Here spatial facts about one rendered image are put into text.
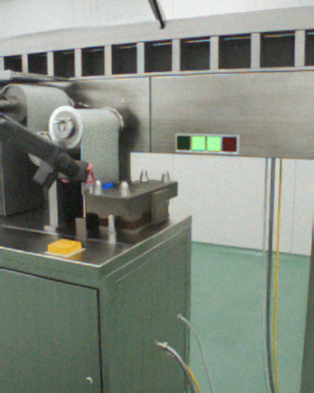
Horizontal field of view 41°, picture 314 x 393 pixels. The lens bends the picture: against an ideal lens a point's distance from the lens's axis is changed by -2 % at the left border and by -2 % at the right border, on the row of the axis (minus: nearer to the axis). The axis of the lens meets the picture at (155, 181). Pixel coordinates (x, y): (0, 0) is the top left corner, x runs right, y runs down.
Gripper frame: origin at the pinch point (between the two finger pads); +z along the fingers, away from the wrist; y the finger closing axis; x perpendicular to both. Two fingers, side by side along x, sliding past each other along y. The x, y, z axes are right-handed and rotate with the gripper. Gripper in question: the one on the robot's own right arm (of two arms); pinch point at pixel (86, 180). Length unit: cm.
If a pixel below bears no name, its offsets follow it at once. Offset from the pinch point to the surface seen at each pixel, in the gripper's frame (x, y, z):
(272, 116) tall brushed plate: 34, 57, 16
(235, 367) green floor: -54, 33, 120
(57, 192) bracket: -6.2, -8.4, -2.9
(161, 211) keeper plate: -2.8, 21.2, 18.9
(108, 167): 10.1, -0.4, 11.4
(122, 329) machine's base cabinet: -45, 25, 4
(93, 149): 11.6, -0.3, -0.5
